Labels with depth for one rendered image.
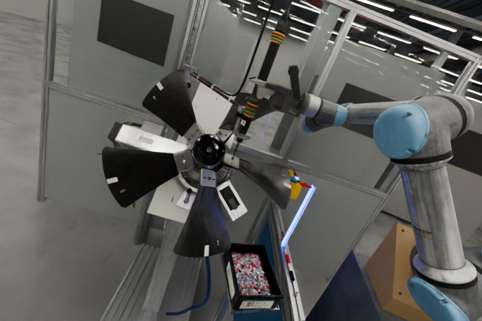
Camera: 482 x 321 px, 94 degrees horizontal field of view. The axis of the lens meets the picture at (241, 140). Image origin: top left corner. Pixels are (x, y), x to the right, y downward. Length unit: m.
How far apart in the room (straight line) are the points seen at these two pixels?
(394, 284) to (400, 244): 0.13
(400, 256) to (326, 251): 1.33
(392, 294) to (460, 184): 4.02
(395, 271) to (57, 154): 2.10
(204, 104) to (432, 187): 0.95
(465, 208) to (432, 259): 4.37
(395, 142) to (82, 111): 1.79
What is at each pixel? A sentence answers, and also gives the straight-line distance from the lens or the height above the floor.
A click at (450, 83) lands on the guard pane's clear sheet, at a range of 2.01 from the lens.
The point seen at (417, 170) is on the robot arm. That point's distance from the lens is 0.64.
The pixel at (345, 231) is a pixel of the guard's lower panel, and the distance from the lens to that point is 2.17.
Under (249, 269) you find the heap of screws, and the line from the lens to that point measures 0.98.
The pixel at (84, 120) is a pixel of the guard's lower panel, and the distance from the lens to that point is 1.91.
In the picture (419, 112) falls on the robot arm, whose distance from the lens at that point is 0.60.
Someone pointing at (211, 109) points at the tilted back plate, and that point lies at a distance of 1.18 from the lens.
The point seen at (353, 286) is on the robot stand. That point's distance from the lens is 1.07.
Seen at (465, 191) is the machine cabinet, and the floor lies 0.87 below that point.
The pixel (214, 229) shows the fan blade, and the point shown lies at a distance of 0.86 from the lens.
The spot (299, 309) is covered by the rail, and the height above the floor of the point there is 0.86.
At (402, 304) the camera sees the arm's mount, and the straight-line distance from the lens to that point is 0.98.
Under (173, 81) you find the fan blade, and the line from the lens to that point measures 0.95.
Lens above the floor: 1.55
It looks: 19 degrees down
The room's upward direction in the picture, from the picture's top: 20 degrees clockwise
